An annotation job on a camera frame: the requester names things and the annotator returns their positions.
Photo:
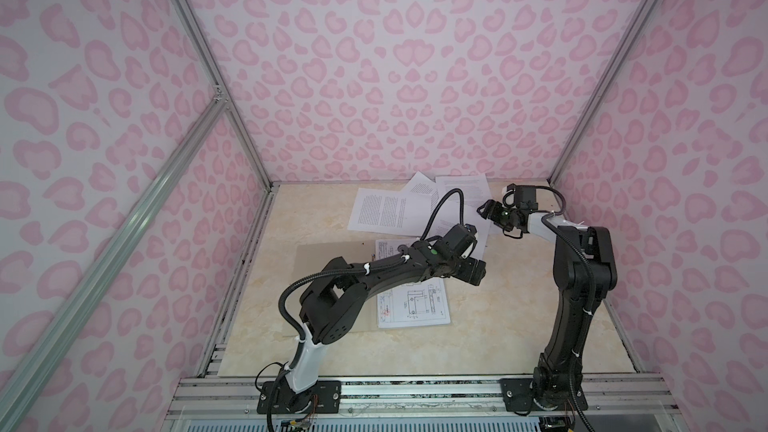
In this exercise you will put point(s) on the aluminium frame post right corner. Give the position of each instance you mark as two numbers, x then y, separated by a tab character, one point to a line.
628	40

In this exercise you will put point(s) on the white text sheet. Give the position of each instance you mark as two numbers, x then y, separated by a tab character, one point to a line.
389	212
385	248
420	184

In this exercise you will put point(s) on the black right mount plate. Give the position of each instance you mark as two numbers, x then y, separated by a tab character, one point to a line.
524	397

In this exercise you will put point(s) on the aluminium frame post corner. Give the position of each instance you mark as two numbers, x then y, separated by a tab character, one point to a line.
210	65
628	40

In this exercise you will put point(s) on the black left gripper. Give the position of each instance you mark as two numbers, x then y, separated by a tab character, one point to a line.
470	275

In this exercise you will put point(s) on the black left mount plate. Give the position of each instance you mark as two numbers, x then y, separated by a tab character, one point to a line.
321	398

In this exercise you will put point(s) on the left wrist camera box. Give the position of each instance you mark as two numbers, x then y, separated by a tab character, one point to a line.
459	240

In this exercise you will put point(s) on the white technical drawing sheet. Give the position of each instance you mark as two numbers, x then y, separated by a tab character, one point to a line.
414	305

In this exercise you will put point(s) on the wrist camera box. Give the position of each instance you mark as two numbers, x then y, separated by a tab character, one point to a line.
459	240
521	197

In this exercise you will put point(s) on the aluminium frame post left corner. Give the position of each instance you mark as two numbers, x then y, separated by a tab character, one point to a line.
210	65

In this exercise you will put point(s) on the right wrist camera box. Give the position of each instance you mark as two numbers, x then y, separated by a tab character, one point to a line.
521	197

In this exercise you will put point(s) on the black mount plate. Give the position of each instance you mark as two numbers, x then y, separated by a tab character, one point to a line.
321	398
524	397

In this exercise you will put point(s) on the aluminium diagonal brace left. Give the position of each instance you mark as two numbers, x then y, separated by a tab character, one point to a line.
41	362

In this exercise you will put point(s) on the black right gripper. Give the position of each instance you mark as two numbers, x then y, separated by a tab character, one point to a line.
496	215

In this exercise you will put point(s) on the aluminium floor rail left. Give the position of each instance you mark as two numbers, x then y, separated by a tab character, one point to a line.
223	323

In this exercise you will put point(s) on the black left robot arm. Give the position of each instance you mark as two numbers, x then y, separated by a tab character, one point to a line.
322	307

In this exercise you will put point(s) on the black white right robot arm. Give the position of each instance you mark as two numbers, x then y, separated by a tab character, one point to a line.
584	272

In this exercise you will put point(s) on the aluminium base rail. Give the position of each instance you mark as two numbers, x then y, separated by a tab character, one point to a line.
615	402

